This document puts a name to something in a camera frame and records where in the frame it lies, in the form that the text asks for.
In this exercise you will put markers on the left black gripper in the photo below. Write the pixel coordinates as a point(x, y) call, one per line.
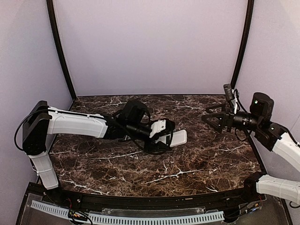
point(162, 135)

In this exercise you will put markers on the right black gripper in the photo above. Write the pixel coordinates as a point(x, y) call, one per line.
point(228, 119)

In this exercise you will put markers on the white remote control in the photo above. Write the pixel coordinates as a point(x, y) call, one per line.
point(179, 138)

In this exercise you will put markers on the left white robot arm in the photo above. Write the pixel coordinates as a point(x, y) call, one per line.
point(125, 124)

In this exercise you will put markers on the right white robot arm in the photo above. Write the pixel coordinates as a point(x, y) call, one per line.
point(274, 137)

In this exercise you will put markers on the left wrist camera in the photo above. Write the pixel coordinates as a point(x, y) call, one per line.
point(161, 127)

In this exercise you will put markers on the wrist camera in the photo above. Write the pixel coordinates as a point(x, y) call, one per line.
point(231, 98)
point(161, 127)

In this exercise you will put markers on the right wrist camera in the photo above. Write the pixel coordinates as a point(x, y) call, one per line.
point(231, 98)

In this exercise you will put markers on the right black frame post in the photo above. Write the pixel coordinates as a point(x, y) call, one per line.
point(243, 43)

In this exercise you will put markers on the black frame post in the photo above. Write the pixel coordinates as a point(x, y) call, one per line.
point(59, 49)
point(243, 43)

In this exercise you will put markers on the black front rail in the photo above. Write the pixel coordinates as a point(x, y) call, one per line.
point(79, 200)

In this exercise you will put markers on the white slotted cable duct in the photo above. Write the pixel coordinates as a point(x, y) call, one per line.
point(193, 216)

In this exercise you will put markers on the left black frame post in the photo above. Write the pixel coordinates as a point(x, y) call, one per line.
point(59, 49)

